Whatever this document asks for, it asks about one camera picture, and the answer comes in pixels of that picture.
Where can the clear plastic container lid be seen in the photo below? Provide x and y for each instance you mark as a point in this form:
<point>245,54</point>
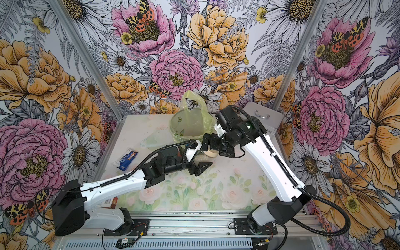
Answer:
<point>157,140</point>

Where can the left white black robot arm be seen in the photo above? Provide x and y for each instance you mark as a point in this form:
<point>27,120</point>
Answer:
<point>77,205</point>

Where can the small green circuit board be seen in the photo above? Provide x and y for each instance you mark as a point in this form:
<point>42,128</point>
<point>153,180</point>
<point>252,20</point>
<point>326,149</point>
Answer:
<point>125,243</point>

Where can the floral table mat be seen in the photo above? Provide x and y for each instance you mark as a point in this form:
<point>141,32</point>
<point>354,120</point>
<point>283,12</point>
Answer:
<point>229,184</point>

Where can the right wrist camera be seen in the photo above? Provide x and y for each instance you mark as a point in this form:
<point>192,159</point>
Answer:
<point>220,131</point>

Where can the aluminium front rail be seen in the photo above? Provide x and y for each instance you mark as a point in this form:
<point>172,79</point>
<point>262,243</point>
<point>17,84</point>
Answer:
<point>197,230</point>

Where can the silver aluminium case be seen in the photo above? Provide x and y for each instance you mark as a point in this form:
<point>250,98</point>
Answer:
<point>270,119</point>

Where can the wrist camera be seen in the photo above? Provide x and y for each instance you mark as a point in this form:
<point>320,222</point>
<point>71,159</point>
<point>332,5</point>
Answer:
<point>220,131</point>
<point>192,150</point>

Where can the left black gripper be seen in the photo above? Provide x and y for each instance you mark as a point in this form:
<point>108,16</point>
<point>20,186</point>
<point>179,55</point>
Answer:
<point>192,170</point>

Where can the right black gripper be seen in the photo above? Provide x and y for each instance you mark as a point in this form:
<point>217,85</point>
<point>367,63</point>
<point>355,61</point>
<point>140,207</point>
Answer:
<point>214,137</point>

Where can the beige jar lid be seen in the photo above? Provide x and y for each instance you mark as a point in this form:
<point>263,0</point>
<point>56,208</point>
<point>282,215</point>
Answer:
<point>211,153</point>

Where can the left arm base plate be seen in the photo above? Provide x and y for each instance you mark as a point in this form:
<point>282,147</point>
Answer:
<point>134,227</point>

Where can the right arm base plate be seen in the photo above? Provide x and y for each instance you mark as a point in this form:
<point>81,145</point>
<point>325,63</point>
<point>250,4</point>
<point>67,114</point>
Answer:
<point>244,226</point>

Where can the yellow-green plastic bin bag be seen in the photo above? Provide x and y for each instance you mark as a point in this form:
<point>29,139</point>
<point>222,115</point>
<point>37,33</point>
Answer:
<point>193,120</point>

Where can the clear plastic rice jar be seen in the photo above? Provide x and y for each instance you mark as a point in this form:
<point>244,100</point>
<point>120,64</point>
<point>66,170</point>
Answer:
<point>201,157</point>

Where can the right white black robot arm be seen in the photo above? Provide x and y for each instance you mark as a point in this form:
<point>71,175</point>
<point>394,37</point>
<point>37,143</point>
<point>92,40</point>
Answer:
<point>236,127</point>

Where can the blue packaged item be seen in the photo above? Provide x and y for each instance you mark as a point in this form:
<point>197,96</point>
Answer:
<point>125,160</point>

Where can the red white cardboard box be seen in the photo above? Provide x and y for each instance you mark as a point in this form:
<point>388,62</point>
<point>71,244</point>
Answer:
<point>110,203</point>

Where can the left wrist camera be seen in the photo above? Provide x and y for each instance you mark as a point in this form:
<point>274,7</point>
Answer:
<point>192,150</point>

